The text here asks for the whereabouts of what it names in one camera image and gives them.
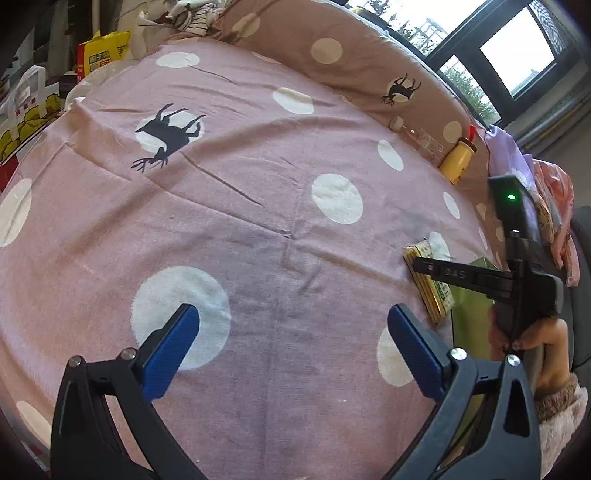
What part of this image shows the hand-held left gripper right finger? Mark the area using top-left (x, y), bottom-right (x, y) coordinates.
top-left (383, 304), bottom-right (541, 480)

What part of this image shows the yellow carton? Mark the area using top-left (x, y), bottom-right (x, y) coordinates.
top-left (76, 30), bottom-right (132, 77)

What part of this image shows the white tote bag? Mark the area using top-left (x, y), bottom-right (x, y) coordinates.
top-left (0, 65), bottom-right (63, 162)

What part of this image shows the green cardboard box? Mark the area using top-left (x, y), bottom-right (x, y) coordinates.
top-left (450, 256), bottom-right (509, 361)

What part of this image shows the yellow bottle with red cap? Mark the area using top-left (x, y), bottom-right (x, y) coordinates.
top-left (438, 124), bottom-right (478, 185)

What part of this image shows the pink polka dot bedsheet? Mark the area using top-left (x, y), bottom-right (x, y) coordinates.
top-left (0, 41), bottom-right (513, 480)

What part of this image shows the black framed window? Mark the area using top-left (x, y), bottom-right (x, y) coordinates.
top-left (342, 0), bottom-right (591, 139)

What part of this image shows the purple cloth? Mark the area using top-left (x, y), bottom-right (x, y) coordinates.
top-left (485, 126), bottom-right (539, 185)

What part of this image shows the yellow printed bag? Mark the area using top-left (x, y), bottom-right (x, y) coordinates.
top-left (538, 203), bottom-right (555, 245)

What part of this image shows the pale yellow green-label packet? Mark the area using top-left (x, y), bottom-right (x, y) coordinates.
top-left (403, 242), bottom-right (458, 324)

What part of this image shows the grey sofa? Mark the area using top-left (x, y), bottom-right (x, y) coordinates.
top-left (568, 217), bottom-right (591, 370)

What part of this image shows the brown dotted cushion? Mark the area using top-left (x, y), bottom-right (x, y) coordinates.
top-left (217, 0), bottom-right (499, 185)

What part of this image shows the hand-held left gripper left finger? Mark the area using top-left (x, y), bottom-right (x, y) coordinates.
top-left (50, 302), bottom-right (208, 480)

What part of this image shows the clear plastic bottle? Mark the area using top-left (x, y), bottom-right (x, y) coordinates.
top-left (390, 116), bottom-right (446, 162)

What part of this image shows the person's right forearm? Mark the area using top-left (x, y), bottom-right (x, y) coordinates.
top-left (531, 364), bottom-right (583, 478)

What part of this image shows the person's right hand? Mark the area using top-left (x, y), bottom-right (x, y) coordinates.
top-left (489, 308), bottom-right (570, 371)

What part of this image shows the white clothing pile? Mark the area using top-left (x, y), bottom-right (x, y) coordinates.
top-left (134, 0), bottom-right (232, 38)

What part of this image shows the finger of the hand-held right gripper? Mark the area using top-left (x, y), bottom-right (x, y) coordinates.
top-left (412, 257), bottom-right (514, 297)

